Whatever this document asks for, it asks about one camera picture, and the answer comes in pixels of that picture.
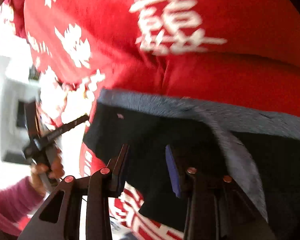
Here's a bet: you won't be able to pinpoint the black pants with blue trim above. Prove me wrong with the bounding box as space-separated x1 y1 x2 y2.
83 89 300 239

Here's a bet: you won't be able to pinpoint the red sofa with white characters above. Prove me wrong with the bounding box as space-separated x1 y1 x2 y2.
6 0 300 239

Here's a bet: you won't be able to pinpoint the person's left hand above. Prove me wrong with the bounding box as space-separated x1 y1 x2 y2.
29 155 65 196

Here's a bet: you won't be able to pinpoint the pink sleeved left forearm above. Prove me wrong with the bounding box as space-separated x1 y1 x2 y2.
0 177 44 237

